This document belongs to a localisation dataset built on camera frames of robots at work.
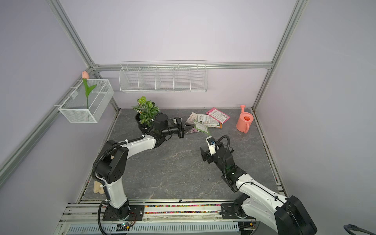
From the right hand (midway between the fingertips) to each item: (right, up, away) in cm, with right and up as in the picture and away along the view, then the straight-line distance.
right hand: (208, 143), depth 82 cm
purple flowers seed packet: (-9, +7, 0) cm, 12 cm away
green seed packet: (-4, +9, +4) cm, 10 cm away
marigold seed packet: (+2, +14, +30) cm, 33 cm away
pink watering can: (+26, +12, +17) cm, 33 cm away
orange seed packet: (+12, +9, +27) cm, 31 cm away
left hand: (-7, +10, -2) cm, 13 cm away
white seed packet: (-9, +16, +33) cm, 38 cm away
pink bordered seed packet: (+12, +17, +33) cm, 39 cm away
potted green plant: (-37, +18, +5) cm, 42 cm away
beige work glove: (-63, -25, -1) cm, 67 cm away
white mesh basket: (-72, +20, -5) cm, 75 cm away
